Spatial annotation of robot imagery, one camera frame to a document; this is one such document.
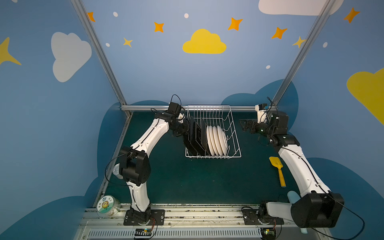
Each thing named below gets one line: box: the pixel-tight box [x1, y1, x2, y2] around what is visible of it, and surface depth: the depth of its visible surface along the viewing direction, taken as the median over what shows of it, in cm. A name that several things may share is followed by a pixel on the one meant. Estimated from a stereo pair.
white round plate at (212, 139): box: [209, 125, 219, 156], surface depth 88 cm
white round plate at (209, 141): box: [206, 125, 215, 156], surface depth 88 cm
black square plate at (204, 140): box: [201, 119, 211, 156], surface depth 88 cm
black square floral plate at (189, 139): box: [183, 116, 198, 156], surface depth 84 cm
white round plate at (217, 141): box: [213, 125, 223, 156], surface depth 88 cm
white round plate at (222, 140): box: [217, 125, 228, 156], surface depth 90 cm
